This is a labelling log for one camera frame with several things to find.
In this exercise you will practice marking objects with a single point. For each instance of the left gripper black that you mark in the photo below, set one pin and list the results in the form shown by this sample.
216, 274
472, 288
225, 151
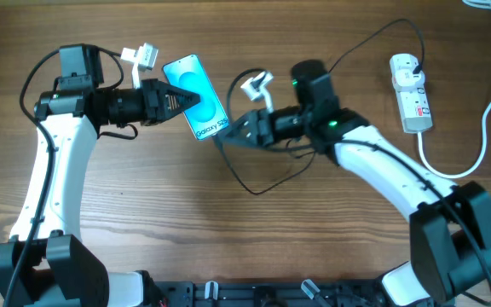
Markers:
151, 101

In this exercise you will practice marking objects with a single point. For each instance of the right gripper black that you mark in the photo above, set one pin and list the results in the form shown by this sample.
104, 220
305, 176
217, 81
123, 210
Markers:
260, 128

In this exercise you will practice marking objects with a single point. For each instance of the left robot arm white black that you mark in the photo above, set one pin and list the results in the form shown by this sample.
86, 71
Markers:
44, 262

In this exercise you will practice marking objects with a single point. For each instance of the white charger plug adapter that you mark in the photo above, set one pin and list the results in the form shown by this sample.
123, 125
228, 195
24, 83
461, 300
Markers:
406, 80

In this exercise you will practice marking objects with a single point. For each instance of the white power strip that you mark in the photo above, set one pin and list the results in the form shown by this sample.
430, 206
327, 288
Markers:
413, 105

